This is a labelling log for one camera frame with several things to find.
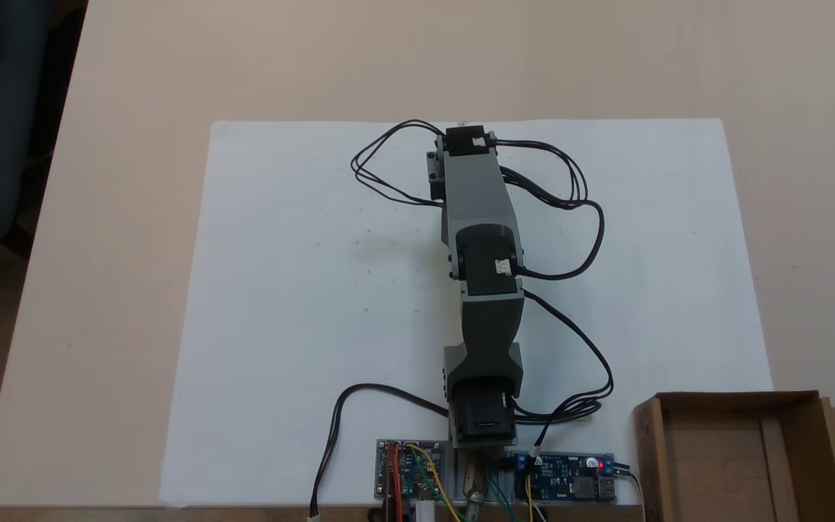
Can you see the brown cardboard box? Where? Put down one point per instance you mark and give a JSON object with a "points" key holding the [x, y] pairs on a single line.
{"points": [[715, 464]]}

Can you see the metal table clamp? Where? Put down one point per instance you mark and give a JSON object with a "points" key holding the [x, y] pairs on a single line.
{"points": [[475, 484]]}

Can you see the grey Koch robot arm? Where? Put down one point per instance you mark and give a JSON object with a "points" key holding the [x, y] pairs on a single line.
{"points": [[479, 188]]}

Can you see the blue circuit board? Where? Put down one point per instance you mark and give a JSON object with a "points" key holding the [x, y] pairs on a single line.
{"points": [[570, 478]]}

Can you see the white USB plug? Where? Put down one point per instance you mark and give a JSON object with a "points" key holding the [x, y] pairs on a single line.
{"points": [[425, 512]]}

